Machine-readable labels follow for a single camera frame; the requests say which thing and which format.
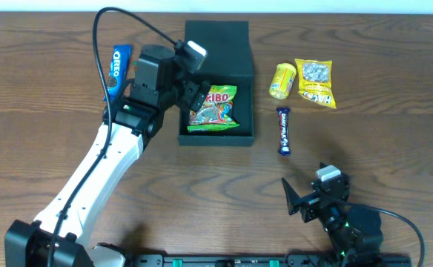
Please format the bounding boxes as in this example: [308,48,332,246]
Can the blue Oreo cookie pack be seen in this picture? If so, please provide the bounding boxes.
[106,44,133,102]

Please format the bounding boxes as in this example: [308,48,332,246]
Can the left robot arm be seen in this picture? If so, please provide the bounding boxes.
[4,41,210,266]

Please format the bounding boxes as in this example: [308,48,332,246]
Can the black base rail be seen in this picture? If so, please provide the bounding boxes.
[127,254,413,267]

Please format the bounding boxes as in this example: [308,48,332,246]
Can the green Haribo gummy bag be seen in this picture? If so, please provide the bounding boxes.
[187,85,239,132]

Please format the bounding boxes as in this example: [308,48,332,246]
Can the dark green lidded box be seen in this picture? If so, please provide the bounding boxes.
[177,20,254,146]

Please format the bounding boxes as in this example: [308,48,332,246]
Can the yellow Hacks candy bag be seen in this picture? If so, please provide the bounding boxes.
[294,59,337,109]

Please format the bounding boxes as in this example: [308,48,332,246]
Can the yellow plastic candy jar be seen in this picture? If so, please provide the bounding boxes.
[269,63,297,99]

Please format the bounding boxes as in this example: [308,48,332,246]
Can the purple Dairy Milk bar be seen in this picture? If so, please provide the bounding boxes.
[277,107,291,156]

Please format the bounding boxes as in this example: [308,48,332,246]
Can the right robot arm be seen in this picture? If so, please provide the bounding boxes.
[282,163,383,266]

